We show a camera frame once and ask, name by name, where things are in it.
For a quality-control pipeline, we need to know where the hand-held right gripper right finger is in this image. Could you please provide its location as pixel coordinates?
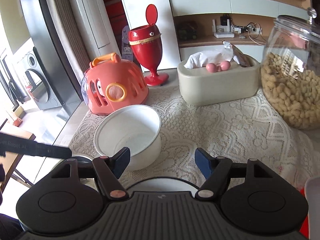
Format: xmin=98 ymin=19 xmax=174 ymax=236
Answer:
xmin=194 ymin=147 xmax=274 ymax=202

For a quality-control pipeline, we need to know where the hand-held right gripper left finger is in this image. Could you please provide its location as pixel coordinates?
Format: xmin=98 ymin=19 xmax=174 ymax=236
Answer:
xmin=50 ymin=147 xmax=132 ymax=202

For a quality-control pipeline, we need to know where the tall white bowl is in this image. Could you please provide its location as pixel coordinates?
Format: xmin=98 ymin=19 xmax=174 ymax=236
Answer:
xmin=93 ymin=104 xmax=162 ymax=172

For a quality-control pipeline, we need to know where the stainless steel bowl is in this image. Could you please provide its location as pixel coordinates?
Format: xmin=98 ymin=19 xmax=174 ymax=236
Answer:
xmin=72 ymin=155 xmax=94 ymax=179

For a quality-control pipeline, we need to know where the white floral plate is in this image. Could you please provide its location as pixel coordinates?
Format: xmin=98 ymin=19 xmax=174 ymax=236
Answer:
xmin=77 ymin=176 xmax=202 ymax=195

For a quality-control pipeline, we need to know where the wooden side table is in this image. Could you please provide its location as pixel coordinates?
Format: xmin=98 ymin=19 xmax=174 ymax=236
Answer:
xmin=0 ymin=124 xmax=37 ymax=188

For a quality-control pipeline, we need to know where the white lace tablecloth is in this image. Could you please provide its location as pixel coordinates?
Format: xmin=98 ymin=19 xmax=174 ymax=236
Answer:
xmin=67 ymin=85 xmax=320 ymax=196

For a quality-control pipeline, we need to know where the grey washing machine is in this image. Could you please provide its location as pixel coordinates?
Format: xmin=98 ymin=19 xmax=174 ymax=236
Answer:
xmin=24 ymin=45 xmax=63 ymax=111

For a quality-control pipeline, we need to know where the beige tissue box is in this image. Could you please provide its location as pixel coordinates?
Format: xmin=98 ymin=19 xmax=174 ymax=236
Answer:
xmin=177 ymin=54 xmax=261 ymax=106

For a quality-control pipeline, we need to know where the coral toy carrier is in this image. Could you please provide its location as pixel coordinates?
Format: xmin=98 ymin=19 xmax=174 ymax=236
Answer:
xmin=81 ymin=52 xmax=149 ymax=117

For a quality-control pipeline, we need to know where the white tissue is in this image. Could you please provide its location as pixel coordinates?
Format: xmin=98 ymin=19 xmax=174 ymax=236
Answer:
xmin=184 ymin=41 xmax=235 ymax=69

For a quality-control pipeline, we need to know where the glass jar of peanuts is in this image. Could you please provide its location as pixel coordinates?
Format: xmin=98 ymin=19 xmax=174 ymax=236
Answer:
xmin=260 ymin=7 xmax=320 ymax=131

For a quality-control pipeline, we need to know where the brown paper packet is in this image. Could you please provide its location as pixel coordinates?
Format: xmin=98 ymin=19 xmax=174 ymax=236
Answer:
xmin=231 ymin=44 xmax=253 ymax=68

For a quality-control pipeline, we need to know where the red and white rectangular dish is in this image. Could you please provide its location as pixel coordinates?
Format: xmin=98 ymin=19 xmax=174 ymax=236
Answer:
xmin=299 ymin=177 xmax=320 ymax=240

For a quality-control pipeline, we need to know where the red goblet-shaped bin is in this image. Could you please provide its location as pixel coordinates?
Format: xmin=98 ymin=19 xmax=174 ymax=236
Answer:
xmin=128 ymin=4 xmax=171 ymax=87

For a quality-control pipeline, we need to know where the white router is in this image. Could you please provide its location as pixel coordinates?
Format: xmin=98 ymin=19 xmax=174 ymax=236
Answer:
xmin=212 ymin=19 xmax=236 ymax=39

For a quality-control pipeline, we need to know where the dark patterned box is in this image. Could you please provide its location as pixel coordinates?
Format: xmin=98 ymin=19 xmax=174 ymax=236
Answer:
xmin=178 ymin=21 xmax=198 ymax=41

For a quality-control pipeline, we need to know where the white power strip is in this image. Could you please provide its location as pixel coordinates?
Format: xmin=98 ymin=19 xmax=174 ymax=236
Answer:
xmin=246 ymin=22 xmax=263 ymax=34

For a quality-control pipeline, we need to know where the white standing air conditioner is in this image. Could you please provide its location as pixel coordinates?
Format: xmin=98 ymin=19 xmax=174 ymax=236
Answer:
xmin=71 ymin=0 xmax=120 ymax=67

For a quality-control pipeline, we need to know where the red cabinet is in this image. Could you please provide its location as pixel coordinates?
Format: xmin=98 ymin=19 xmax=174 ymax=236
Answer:
xmin=97 ymin=0 xmax=129 ymax=31

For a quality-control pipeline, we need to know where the white and wood cabinet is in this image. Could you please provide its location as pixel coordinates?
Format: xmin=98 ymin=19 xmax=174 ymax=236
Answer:
xmin=165 ymin=0 xmax=320 ymax=71

